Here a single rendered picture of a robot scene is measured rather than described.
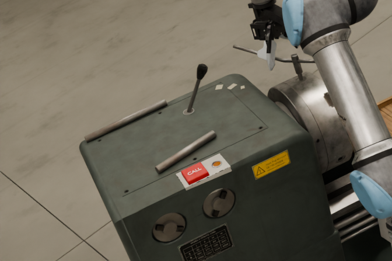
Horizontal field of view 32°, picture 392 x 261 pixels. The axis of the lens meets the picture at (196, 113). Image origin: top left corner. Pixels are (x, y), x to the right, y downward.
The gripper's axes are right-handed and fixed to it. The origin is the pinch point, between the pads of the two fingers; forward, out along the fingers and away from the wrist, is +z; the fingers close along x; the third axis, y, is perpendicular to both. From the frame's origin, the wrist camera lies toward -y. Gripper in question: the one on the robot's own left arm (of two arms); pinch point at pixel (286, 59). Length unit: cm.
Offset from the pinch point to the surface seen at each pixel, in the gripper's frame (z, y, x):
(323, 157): 26.2, -14.0, 12.6
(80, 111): 102, 283, -94
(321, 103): 11.4, -13.2, 5.6
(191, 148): 4.6, 4.6, 43.9
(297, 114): 12.1, -8.0, 11.6
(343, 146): 25.7, -17.5, 6.6
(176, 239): 23, 3, 62
